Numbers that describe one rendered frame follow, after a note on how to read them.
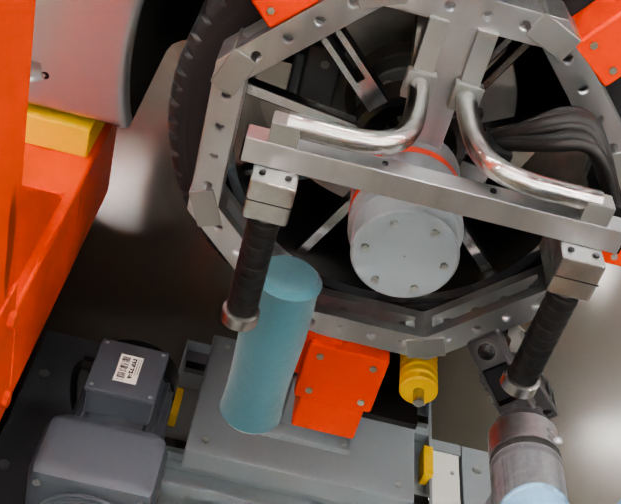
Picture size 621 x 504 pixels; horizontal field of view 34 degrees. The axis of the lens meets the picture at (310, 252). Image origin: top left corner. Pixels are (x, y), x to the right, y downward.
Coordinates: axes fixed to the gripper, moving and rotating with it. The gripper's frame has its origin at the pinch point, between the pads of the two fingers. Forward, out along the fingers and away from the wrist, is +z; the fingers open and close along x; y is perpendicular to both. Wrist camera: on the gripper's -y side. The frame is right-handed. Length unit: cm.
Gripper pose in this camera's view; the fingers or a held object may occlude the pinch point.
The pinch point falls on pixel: (505, 324)
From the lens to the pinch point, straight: 149.8
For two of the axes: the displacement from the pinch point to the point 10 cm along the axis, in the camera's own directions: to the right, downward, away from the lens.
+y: 5.2, 7.2, 4.6
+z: 0.9, -5.8, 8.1
